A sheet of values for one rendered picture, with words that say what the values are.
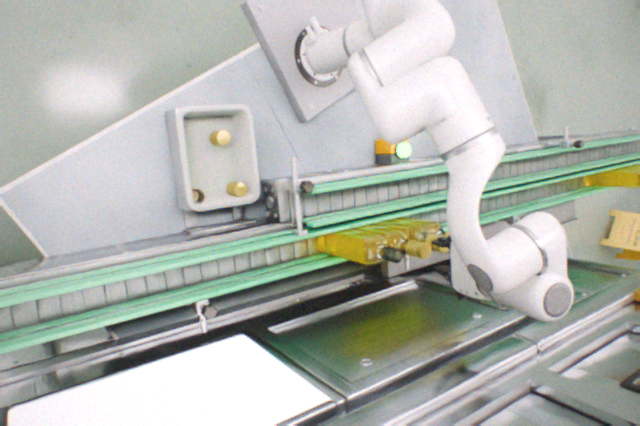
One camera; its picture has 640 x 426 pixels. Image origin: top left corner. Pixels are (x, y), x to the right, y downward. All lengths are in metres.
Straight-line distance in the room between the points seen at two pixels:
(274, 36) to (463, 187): 0.71
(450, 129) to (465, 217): 0.12
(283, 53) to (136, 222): 0.53
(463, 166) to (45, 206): 0.81
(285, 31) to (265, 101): 0.18
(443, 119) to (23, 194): 0.81
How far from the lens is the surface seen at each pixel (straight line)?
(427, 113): 0.68
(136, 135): 1.12
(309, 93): 1.26
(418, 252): 0.99
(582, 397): 0.83
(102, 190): 1.11
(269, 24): 1.23
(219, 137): 1.11
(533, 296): 0.73
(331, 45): 1.18
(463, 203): 0.67
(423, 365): 0.82
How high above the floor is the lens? 1.84
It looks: 56 degrees down
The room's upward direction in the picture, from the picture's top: 100 degrees clockwise
